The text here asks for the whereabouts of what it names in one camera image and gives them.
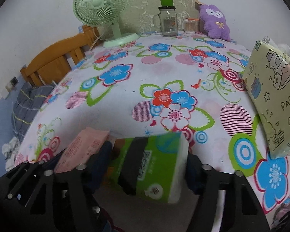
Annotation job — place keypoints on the wall socket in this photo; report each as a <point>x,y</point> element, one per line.
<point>12,84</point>

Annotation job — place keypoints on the white standing fan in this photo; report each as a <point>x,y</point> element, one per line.
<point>284,47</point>

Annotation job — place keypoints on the pink wipes pack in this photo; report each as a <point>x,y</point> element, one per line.
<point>84,147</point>

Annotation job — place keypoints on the glass mug jar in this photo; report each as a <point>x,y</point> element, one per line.
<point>169,24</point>

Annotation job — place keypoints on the green plastic cup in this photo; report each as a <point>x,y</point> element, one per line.
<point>166,1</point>

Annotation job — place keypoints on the purple plush rabbit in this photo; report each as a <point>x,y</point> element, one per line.
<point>214,21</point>

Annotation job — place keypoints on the green patterned board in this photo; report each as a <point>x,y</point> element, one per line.
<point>145,2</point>

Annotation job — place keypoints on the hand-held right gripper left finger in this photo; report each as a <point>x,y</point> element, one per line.
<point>99,171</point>

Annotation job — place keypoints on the floral printed tablecloth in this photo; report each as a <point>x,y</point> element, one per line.
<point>145,77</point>

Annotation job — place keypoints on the green desk fan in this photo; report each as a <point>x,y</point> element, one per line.
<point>99,3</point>

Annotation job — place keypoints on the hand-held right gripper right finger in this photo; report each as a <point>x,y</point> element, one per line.
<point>193,174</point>

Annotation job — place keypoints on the yellow cartoon print storage box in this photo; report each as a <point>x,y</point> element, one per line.
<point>273,96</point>

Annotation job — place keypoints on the grey plaid bedding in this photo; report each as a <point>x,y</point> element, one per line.
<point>29,106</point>

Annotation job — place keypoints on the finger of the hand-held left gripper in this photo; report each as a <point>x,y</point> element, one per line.
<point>100,218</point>
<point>50,163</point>

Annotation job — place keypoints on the green white tissue pack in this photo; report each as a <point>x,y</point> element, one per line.
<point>157,166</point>

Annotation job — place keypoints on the white cloth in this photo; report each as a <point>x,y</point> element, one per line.
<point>11,153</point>

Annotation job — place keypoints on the small jar with orange lid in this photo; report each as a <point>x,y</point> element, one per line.
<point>191,26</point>

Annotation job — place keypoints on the wooden headboard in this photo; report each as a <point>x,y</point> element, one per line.
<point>53,62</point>

